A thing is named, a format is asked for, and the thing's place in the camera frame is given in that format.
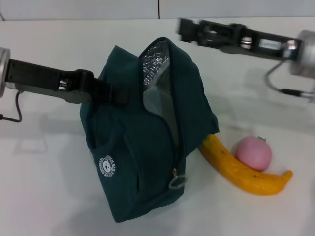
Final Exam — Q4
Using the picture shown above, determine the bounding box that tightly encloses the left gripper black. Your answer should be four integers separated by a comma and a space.
4, 59, 131, 106

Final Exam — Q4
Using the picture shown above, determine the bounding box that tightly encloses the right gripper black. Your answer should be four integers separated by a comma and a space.
178, 17, 297, 60

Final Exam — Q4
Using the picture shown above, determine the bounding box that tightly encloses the clear food container blue rim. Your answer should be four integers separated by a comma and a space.
143, 85, 174, 118

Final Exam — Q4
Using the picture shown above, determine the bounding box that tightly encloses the dark teal lunch bag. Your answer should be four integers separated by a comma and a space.
79, 36, 220, 216

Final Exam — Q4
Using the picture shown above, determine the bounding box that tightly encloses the pink toy peach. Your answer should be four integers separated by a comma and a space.
235, 135, 273, 172

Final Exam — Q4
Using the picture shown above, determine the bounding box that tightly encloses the yellow banana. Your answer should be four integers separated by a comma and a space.
198, 134, 293, 196

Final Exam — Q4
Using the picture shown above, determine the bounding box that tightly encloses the right arm dark cable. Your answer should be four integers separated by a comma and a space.
265, 61, 315, 104

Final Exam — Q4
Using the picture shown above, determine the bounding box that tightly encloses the arm dark cable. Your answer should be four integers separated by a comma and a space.
0, 90, 23, 123
265, 61, 315, 104

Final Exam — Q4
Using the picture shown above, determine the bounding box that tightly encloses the left arm dark cable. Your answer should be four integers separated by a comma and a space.
0, 90, 23, 123

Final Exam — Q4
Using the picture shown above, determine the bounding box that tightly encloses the silver zipper key ring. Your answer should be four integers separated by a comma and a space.
168, 173, 189, 189

